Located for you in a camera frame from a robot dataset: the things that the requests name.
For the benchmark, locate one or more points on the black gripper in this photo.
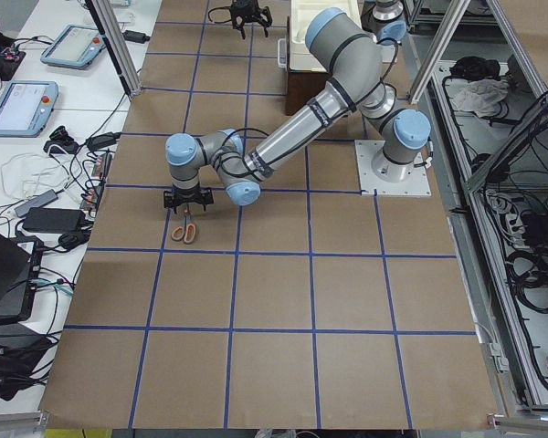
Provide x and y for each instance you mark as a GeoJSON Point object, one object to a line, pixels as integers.
{"type": "Point", "coordinates": [186, 197]}
{"type": "Point", "coordinates": [247, 10]}

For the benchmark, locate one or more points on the grey orange scissors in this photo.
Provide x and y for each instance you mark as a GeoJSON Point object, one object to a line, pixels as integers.
{"type": "Point", "coordinates": [186, 231]}

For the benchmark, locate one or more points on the white drawer handle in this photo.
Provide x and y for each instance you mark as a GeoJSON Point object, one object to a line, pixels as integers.
{"type": "Point", "coordinates": [282, 53]}

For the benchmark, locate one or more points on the cream plastic drawer box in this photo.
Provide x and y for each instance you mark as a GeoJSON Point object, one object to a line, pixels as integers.
{"type": "Point", "coordinates": [302, 12]}

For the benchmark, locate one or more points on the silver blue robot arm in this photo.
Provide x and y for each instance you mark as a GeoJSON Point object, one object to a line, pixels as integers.
{"type": "Point", "coordinates": [354, 63]}
{"type": "Point", "coordinates": [385, 19]}

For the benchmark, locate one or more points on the brown wooden drawer cabinet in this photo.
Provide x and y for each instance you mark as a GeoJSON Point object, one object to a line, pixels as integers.
{"type": "Point", "coordinates": [301, 86]}

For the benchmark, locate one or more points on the black power adapter brick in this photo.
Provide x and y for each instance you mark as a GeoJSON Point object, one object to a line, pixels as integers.
{"type": "Point", "coordinates": [53, 220]}

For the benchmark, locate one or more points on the upper blue teach pendant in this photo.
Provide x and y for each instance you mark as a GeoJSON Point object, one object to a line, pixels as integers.
{"type": "Point", "coordinates": [76, 47]}

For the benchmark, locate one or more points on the blue teach pendant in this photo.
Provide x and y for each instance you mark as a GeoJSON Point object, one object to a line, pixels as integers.
{"type": "Point", "coordinates": [76, 47]}
{"type": "Point", "coordinates": [25, 107]}

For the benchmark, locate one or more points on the black laptop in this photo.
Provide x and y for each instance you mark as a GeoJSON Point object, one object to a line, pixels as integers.
{"type": "Point", "coordinates": [20, 259]}

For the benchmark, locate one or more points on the lower blue teach pendant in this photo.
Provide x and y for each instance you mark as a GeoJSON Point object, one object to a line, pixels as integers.
{"type": "Point", "coordinates": [25, 107]}

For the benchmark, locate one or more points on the white crumpled cloth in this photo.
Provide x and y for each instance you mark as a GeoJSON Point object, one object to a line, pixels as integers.
{"type": "Point", "coordinates": [482, 97]}

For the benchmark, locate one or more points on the aluminium frame post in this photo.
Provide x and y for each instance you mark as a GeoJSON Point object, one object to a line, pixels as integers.
{"type": "Point", "coordinates": [107, 24]}

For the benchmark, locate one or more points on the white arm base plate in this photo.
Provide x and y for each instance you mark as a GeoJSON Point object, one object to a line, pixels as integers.
{"type": "Point", "coordinates": [379, 176]}

